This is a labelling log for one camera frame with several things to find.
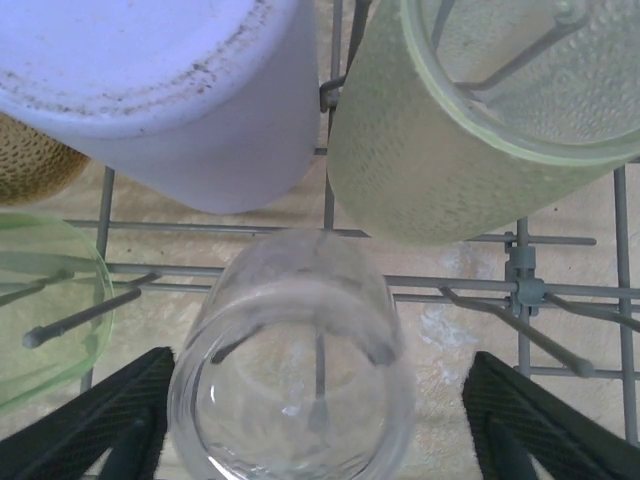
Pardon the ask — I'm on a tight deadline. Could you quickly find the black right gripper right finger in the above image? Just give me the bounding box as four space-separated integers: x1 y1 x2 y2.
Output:
462 351 640 480

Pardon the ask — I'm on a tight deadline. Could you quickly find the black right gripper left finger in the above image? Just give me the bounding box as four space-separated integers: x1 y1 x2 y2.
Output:
0 346 176 480

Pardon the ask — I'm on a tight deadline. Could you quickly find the transparent green glass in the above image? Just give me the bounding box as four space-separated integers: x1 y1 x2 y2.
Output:
0 212 116 414

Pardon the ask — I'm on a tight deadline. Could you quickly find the clear drinking glass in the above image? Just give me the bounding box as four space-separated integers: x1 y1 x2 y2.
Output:
167 228 419 480

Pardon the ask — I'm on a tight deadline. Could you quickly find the amber textured plastic cup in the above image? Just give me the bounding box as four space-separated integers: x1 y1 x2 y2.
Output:
0 112 92 207

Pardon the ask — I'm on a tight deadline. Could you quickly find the pale green textured cup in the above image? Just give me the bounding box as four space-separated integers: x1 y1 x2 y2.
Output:
325 0 640 248

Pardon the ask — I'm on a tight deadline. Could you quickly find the lavender plastic cup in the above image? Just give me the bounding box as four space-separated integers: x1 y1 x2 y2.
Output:
0 0 322 217

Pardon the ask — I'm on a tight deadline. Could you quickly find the grey wire dish rack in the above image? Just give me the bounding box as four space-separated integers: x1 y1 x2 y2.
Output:
22 0 640 449

